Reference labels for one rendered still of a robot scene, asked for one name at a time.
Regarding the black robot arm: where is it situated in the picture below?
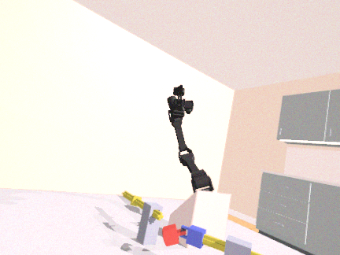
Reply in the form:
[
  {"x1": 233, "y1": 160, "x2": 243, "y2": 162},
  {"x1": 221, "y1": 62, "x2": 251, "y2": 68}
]
[{"x1": 167, "y1": 96, "x2": 214, "y2": 192}]

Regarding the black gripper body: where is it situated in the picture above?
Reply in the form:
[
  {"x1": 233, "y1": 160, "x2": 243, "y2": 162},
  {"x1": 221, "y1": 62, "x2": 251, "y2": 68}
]
[{"x1": 172, "y1": 89, "x2": 185, "y2": 118}]

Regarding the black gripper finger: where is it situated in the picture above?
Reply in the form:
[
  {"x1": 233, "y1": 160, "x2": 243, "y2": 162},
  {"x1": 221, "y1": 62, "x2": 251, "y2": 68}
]
[
  {"x1": 174, "y1": 85, "x2": 185, "y2": 94},
  {"x1": 173, "y1": 99, "x2": 185, "y2": 113}
]

